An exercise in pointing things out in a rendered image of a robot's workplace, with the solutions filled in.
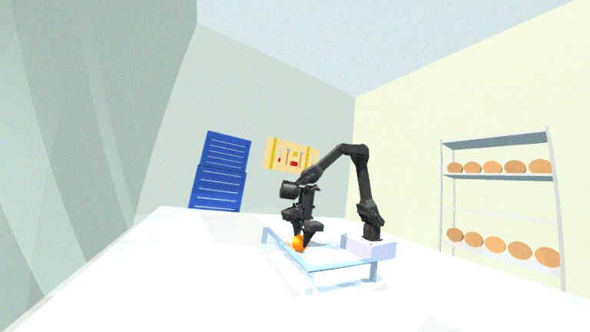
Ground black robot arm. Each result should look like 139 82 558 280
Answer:
279 143 385 241

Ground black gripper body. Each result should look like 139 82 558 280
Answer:
292 201 324 232

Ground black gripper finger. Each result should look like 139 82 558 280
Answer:
290 221 304 236
301 228 316 247

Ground clear low l-shaped wall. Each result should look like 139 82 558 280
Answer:
261 229 376 300

